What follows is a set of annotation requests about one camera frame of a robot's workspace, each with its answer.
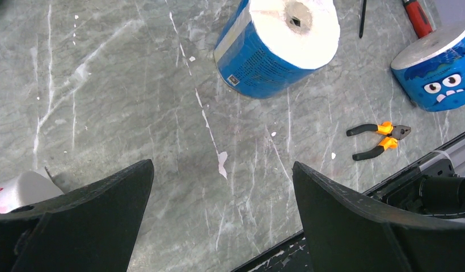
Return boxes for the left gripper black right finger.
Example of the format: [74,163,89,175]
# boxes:
[293,162,465,271]

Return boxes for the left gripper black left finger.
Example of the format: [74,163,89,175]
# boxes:
[0,159,154,271]

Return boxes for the blue cartoon roll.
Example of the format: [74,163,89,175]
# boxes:
[213,1,340,99]

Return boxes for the blue wrapped roll, right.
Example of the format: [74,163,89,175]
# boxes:
[391,20,465,112]

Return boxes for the orange handled pliers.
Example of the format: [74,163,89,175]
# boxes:
[345,121,412,162]

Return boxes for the red handled adjustable wrench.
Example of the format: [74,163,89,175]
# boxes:
[402,0,433,39]

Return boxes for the orange handled screwdriver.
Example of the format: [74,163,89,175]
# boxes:
[358,0,367,39]

